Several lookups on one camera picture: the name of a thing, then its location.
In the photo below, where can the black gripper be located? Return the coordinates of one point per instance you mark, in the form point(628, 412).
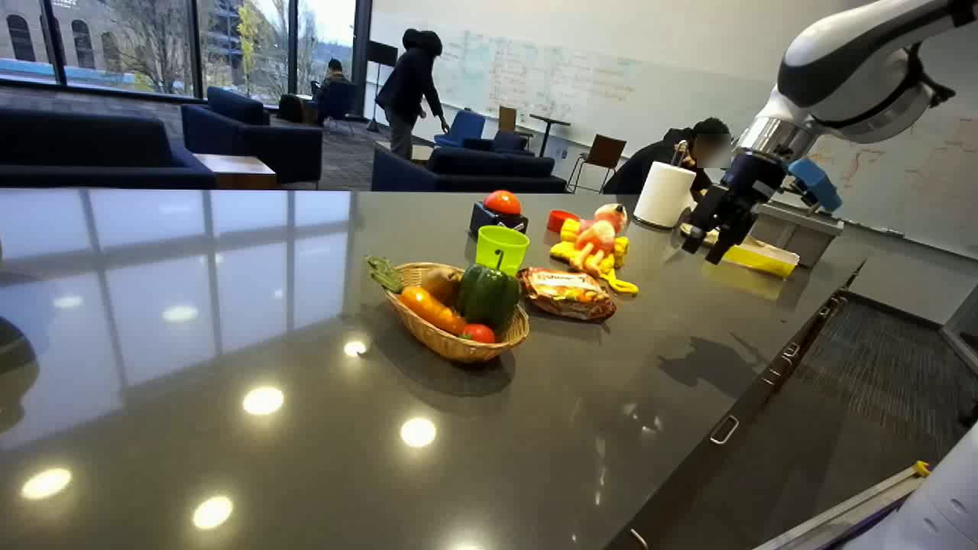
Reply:
point(753, 186)

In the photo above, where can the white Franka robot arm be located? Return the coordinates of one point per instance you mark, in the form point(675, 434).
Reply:
point(866, 62)

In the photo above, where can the yellow sponge in clear tray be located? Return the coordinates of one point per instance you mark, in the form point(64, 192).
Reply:
point(759, 258)

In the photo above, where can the white paper towel roll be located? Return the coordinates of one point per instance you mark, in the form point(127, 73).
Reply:
point(665, 195)

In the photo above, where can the seated person in black jacket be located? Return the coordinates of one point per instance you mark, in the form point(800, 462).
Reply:
point(660, 156)

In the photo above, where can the yellow orange plush toy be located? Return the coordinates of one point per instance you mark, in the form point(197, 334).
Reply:
point(593, 247)

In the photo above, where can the brown wooden chair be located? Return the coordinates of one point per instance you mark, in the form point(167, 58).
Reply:
point(602, 155)

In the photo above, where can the small red toy block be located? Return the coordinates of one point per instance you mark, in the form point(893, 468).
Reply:
point(561, 217)

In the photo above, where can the small round side table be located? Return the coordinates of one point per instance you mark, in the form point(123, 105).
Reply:
point(547, 125)

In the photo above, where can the green plastic cup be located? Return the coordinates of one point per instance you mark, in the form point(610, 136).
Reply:
point(502, 248)

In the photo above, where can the green toy bell pepper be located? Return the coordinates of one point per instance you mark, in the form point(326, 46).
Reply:
point(487, 293)

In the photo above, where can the small red toy tomato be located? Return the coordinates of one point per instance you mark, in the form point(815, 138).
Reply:
point(478, 330)

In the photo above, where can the low dark blue sofa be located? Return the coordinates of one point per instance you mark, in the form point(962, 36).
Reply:
point(463, 171)

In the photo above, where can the bright blue chair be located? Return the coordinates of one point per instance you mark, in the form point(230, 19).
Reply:
point(463, 125)

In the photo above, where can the woven wicker basket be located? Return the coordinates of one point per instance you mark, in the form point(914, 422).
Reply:
point(446, 340)

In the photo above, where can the orange toy carrot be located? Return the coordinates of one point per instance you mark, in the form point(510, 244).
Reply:
point(429, 308)

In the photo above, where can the white rod with yellow tip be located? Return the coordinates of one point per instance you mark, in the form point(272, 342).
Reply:
point(844, 506)

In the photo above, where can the standing person in dark clothes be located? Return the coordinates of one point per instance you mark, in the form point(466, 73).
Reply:
point(410, 87)

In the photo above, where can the white paper sheet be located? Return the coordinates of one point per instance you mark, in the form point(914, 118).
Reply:
point(933, 506)

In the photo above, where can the distant seated person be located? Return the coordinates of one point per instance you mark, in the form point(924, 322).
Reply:
point(334, 91)

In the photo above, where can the dark blue armchair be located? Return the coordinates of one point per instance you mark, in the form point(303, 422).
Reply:
point(248, 133)

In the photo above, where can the wooden coffee table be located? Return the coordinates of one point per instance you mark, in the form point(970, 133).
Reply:
point(235, 168)

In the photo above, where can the long dark blue sofa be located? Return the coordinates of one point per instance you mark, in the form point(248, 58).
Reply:
point(87, 149)

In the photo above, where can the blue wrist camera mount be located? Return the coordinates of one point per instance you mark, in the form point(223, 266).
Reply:
point(815, 186)

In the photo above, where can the wall whiteboard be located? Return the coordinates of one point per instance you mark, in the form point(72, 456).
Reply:
point(570, 81)

